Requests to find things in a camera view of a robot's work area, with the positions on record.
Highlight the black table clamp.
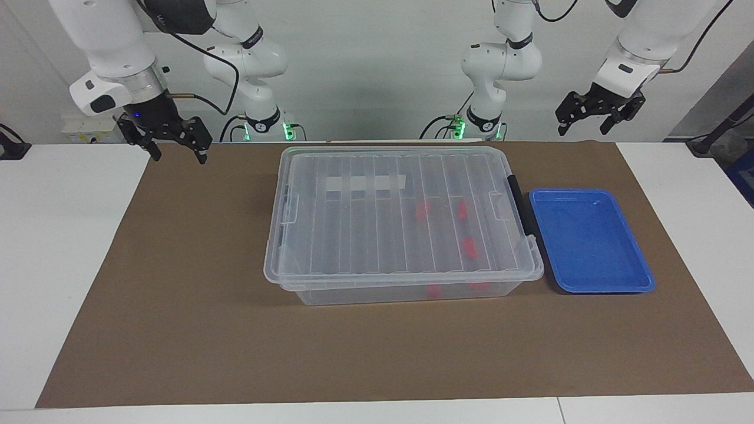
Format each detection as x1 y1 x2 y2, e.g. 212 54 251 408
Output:
0 124 31 161

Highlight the white power strip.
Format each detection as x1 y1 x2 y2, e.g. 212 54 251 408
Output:
62 114 127 144

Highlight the clear plastic box lid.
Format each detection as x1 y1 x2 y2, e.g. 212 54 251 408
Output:
263 145 544 292

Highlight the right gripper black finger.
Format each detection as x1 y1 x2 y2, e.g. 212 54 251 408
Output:
116 115 162 162
177 117 213 165

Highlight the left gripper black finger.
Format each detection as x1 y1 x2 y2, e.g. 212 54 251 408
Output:
600 94 646 135
556 91 593 137

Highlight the black base cable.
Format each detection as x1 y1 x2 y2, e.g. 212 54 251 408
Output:
219 115 248 143
419 88 475 140

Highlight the black box latch handle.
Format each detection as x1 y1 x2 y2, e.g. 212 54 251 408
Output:
508 174 538 239

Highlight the black stand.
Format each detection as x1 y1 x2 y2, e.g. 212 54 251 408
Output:
686 94 754 157

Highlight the brown table mat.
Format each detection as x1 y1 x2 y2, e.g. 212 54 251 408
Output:
35 140 754 409

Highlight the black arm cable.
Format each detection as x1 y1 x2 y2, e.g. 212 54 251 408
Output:
135 0 241 116
659 0 736 75

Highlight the blue plastic tray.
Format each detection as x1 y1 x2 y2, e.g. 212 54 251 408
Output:
528 188 656 294

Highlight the clear plastic storage box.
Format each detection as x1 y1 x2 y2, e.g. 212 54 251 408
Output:
277 147 540 306

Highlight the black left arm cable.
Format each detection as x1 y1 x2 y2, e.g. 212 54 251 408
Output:
659 0 736 75

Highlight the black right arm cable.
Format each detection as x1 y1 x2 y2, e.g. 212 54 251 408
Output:
135 0 241 116

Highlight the blue crate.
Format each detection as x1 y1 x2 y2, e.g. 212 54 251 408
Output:
726 147 754 207

